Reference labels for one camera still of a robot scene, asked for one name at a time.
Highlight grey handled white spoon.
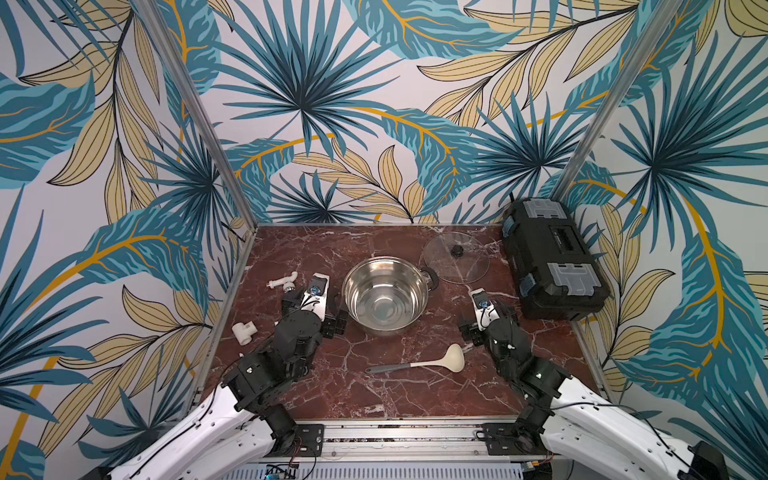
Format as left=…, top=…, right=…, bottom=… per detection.
left=365, top=344, right=466, bottom=375

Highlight stainless steel pot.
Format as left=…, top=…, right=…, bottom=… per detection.
left=341, top=256, right=440, bottom=337

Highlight glass pot lid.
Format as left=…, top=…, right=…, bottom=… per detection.
left=421, top=232, right=490, bottom=284

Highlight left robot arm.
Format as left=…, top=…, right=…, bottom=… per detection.
left=86, top=290, right=350, bottom=479

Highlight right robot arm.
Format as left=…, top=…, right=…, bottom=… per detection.
left=459, top=289, right=729, bottom=479

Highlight white plastic water tap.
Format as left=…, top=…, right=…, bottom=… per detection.
left=267, top=271, right=298, bottom=292

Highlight white pipe tee fitting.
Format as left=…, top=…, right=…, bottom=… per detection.
left=231, top=322, right=258, bottom=346

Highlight black plastic toolbox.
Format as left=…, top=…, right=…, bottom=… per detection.
left=502, top=198, right=610, bottom=321

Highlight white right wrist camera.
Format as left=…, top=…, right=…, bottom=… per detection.
left=470, top=288, right=499, bottom=331

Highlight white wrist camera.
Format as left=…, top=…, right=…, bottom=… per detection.
left=470, top=288, right=499, bottom=331
left=299, top=273, right=330, bottom=322

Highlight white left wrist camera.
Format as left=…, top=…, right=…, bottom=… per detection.
left=299, top=273, right=330, bottom=322

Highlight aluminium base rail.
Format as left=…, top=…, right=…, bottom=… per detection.
left=143, top=416, right=661, bottom=480

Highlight aluminium left corner post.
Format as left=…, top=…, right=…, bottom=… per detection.
left=134, top=0, right=258, bottom=232

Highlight aluminium corner post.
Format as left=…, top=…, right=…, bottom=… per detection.
left=550, top=0, right=683, bottom=202
left=134, top=0, right=258, bottom=232

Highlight aluminium right corner post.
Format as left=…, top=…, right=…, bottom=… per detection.
left=550, top=0, right=683, bottom=202

